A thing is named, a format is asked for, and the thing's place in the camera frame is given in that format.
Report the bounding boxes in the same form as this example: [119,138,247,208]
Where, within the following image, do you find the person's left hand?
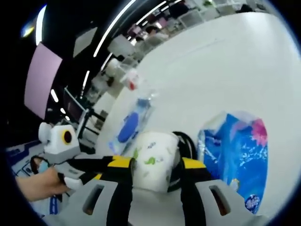
[15,168,71,203]

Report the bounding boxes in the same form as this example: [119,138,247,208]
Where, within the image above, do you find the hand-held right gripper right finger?
[180,157,259,226]

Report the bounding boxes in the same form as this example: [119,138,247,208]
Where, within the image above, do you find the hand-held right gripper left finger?
[68,155,136,226]

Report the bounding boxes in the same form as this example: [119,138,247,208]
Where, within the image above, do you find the clear plastic water bottle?
[119,69,160,109]

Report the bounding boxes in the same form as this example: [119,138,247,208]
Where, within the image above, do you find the blue tissue packet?
[197,110,269,215]

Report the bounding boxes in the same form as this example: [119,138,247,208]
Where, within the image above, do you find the black cable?
[168,131,197,192]

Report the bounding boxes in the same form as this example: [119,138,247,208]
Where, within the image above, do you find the wet wipes packet blue lid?
[109,97,156,156]

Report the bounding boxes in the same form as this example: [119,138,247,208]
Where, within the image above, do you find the large pink wall screen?
[24,42,63,121]

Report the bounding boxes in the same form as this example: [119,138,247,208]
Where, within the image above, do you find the white paper cup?
[133,131,181,193]

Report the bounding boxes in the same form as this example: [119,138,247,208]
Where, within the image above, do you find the monitor on black stand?
[62,87,108,153]

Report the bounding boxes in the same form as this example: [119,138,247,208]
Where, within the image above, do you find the white table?
[93,10,301,226]

